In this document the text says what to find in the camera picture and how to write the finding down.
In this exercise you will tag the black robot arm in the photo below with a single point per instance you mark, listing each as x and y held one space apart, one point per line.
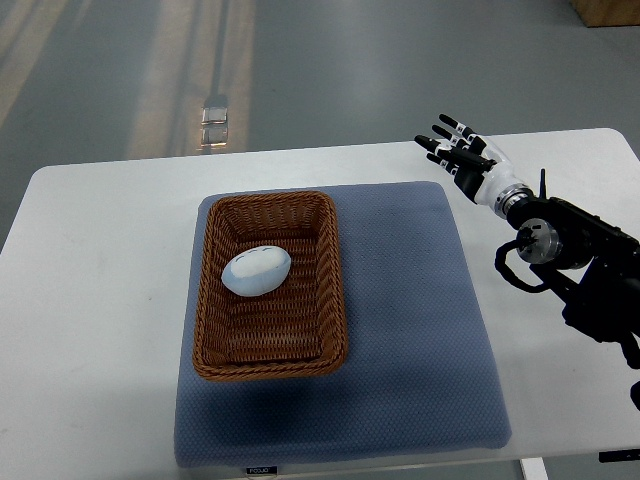
590 265

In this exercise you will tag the blue white plush toy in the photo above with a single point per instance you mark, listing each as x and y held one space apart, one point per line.
257 271

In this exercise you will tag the brown wicker basket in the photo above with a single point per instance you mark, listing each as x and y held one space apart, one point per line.
297 330

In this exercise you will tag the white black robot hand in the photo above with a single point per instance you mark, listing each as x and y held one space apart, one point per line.
472 151

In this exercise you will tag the wooden box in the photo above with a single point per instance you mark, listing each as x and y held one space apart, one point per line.
607 13

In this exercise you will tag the blue cushion mat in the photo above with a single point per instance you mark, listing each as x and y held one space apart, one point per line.
419 377

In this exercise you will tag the white table leg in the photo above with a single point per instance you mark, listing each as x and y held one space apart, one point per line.
533 469

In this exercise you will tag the metal floor plate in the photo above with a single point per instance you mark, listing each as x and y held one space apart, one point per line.
214 122

